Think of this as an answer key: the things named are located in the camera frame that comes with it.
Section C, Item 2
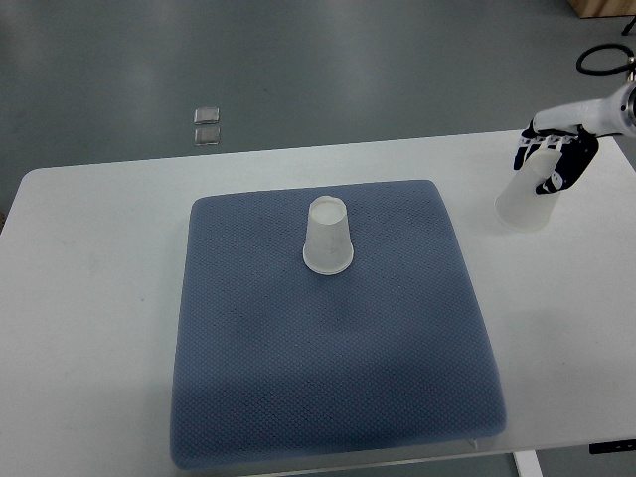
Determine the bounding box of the black cable loop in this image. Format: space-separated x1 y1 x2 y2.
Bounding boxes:
575 44 636 78

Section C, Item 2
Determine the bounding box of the wooden box corner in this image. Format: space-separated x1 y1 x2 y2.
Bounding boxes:
567 0 635 19

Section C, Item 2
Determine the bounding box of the white paper cup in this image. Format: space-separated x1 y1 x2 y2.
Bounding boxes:
302 196 354 275
494 149 561 233

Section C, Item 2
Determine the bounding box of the blue mesh cushion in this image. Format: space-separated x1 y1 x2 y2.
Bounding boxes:
170 180 507 469

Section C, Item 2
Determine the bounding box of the black tripod foot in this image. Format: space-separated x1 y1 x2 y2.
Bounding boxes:
621 16 636 36

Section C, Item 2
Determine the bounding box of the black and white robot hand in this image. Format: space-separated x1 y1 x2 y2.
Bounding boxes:
513 81 635 195

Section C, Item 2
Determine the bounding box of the black table control panel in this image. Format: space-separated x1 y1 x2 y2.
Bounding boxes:
588 439 636 455

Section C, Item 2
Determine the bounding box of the upper metal floor plate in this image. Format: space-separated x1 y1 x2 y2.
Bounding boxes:
194 106 220 125

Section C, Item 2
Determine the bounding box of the white table leg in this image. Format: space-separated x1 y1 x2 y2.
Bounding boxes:
513 451 543 477

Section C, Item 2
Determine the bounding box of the white paper cup on cushion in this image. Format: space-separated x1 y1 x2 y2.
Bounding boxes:
302 196 354 275

